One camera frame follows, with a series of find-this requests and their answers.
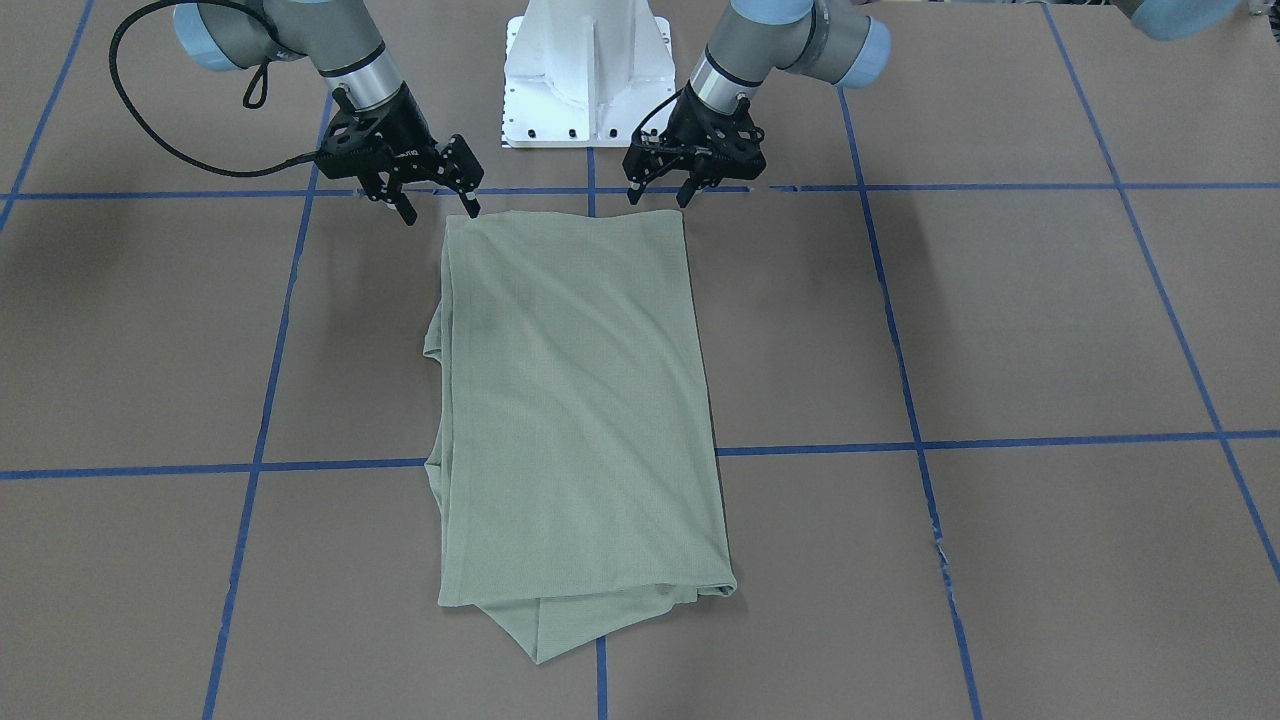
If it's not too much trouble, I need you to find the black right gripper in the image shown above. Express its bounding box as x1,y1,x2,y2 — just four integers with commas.
315,83,484,227

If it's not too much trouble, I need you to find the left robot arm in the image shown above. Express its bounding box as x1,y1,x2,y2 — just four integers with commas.
622,1,892,208

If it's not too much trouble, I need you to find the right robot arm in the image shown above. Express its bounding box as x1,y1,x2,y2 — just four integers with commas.
173,1,484,225

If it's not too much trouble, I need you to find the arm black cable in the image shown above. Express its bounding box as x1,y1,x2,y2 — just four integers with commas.
108,0,332,179
634,92,691,141

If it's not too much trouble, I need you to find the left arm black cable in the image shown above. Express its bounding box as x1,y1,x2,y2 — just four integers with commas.
634,92,691,141

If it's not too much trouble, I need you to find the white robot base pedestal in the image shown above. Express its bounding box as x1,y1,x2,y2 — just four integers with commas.
500,1,678,149

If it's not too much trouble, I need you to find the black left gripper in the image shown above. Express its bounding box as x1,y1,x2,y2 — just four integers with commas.
622,86,767,209

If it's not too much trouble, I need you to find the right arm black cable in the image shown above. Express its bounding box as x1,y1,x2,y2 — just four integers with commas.
108,0,332,179

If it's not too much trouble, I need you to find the olive green long-sleeve shirt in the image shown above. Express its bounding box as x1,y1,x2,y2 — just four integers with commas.
422,210,739,664

